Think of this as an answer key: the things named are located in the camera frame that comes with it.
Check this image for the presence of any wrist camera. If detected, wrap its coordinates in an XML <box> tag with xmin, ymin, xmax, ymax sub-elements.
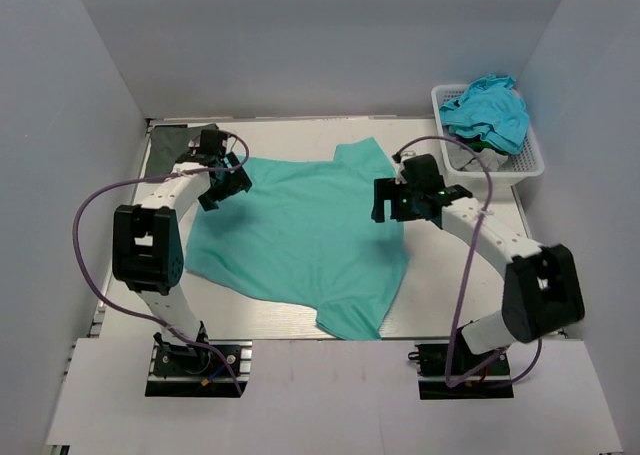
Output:
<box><xmin>176</xmin><ymin>128</ymin><xmax>230</xmax><ymax>167</ymax></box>
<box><xmin>396</xmin><ymin>154</ymin><xmax>473</xmax><ymax>200</ymax></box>

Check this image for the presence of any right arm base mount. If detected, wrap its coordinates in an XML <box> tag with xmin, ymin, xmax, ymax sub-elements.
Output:
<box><xmin>407</xmin><ymin>342</ymin><xmax>516</xmax><ymax>401</ymax></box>

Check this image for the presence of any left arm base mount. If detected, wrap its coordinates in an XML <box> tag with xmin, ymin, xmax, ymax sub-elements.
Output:
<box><xmin>145</xmin><ymin>341</ymin><xmax>252</xmax><ymax>398</ymax></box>

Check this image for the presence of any grey cloth in basket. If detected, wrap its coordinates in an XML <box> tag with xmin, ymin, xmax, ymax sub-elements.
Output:
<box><xmin>448</xmin><ymin>136</ymin><xmax>509</xmax><ymax>172</ymax></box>

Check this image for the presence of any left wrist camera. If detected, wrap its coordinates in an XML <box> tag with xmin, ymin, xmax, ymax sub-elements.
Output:
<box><xmin>176</xmin><ymin>128</ymin><xmax>230</xmax><ymax>167</ymax></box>

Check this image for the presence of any folded dark green t shirt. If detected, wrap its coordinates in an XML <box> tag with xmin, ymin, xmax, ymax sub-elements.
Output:
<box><xmin>145</xmin><ymin>124</ymin><xmax>217</xmax><ymax>177</ymax></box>

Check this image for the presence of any light blue t shirt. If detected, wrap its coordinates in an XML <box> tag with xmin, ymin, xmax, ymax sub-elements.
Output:
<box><xmin>439</xmin><ymin>74</ymin><xmax>529</xmax><ymax>155</ymax></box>

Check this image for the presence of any white plastic basket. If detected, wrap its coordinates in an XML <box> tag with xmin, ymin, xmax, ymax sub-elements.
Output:
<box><xmin>431</xmin><ymin>83</ymin><xmax>545</xmax><ymax>187</ymax></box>

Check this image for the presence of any green cloth in basket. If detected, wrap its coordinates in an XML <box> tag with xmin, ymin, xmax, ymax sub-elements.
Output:
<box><xmin>460</xmin><ymin>138</ymin><xmax>495</xmax><ymax>152</ymax></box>

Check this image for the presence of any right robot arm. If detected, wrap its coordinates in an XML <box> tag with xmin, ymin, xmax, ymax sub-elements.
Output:
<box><xmin>372</xmin><ymin>178</ymin><xmax>585</xmax><ymax>374</ymax></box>

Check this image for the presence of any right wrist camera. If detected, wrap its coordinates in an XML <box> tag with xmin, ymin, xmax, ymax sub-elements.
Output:
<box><xmin>396</xmin><ymin>154</ymin><xmax>473</xmax><ymax>200</ymax></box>

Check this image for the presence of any teal t shirt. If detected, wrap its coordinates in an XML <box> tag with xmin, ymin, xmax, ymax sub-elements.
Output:
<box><xmin>185</xmin><ymin>138</ymin><xmax>409</xmax><ymax>341</ymax></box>

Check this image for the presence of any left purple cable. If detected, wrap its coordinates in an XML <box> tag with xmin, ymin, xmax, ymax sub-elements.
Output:
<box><xmin>73</xmin><ymin>131</ymin><xmax>250</xmax><ymax>396</ymax></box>

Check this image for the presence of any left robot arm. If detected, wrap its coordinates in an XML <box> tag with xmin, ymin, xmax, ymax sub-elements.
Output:
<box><xmin>112</xmin><ymin>152</ymin><xmax>252</xmax><ymax>374</ymax></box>

